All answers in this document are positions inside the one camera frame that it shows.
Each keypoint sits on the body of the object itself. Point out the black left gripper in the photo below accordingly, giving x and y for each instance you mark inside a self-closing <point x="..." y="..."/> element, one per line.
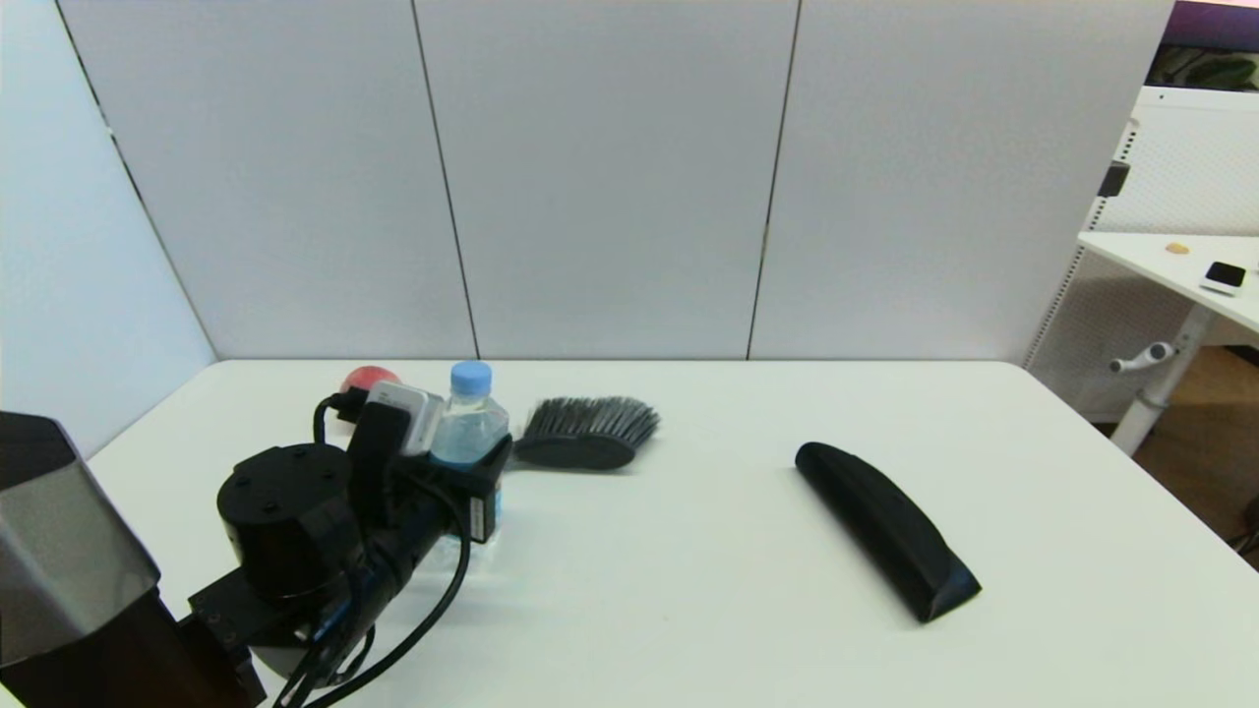
<point x="393" y="511"/>

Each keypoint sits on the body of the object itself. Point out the clear soda water bottle blue label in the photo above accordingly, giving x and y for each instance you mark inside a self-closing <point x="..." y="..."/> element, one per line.
<point x="470" y="433"/>

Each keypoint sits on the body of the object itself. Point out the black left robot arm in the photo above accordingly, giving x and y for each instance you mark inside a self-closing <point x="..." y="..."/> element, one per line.
<point x="285" y="511"/>

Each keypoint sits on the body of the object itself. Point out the pink peach with green leaf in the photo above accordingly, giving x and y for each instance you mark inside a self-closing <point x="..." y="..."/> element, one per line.
<point x="370" y="377"/>

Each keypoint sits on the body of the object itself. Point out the black elongated wrist rest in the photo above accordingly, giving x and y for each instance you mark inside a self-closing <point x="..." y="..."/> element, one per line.
<point x="885" y="526"/>

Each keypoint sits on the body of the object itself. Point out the black clip on pegboard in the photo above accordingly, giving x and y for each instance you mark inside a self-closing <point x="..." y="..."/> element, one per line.
<point x="1113" y="181"/>

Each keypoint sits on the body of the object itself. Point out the white side desk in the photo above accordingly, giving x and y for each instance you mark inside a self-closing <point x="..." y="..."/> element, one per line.
<point x="1180" y="275"/>

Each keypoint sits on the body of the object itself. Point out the white device with black screen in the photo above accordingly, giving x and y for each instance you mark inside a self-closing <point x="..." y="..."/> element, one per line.
<point x="1224" y="277"/>

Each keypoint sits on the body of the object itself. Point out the white pegboard panel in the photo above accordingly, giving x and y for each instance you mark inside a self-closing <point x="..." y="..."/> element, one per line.
<point x="1195" y="167"/>

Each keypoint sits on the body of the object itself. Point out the dark green plant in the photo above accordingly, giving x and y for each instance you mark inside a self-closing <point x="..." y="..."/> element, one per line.
<point x="1215" y="71"/>

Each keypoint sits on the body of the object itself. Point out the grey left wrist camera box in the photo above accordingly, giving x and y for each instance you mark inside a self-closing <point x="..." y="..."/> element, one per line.
<point x="413" y="413"/>

